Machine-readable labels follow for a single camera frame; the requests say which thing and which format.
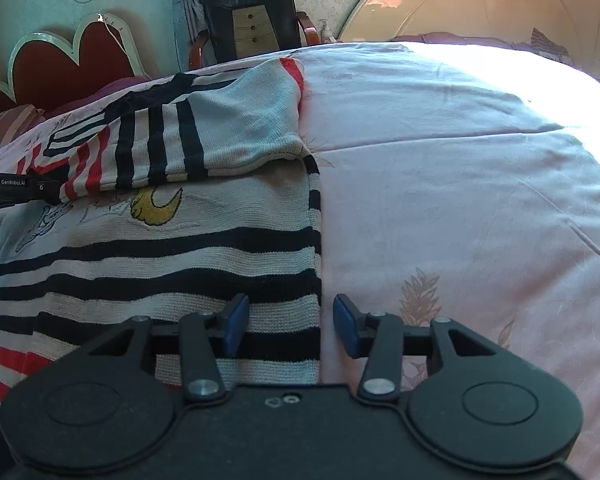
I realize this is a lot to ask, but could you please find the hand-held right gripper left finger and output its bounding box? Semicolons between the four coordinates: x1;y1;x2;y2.
80;293;251;403

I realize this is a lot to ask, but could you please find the red heart-shaped headboard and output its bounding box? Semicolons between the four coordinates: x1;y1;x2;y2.
0;12;148;113

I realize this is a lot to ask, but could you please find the maroon pillow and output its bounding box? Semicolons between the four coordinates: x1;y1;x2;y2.
44;76;152;119

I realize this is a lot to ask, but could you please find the blue-grey curtain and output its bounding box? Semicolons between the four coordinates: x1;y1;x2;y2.
160;0;207;70

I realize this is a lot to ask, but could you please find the pink checked pillow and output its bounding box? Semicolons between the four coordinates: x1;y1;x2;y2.
390;27;575;67

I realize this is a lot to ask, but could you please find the cream round headboard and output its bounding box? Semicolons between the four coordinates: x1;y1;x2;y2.
339;0;600;102

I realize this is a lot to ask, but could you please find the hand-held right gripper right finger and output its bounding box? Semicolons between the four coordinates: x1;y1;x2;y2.
332;293;502;403

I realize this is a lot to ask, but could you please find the pale pink bed sheet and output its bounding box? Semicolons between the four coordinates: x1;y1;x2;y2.
0;40;600;480

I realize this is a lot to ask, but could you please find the striped knit sweater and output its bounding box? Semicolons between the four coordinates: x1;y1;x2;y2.
0;56;325;413

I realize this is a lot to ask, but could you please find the black leather armchair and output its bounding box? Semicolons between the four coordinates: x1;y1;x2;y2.
189;0;319;69

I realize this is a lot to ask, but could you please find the pink striped pillow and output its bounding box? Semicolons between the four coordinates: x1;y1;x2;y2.
0;104;49;147

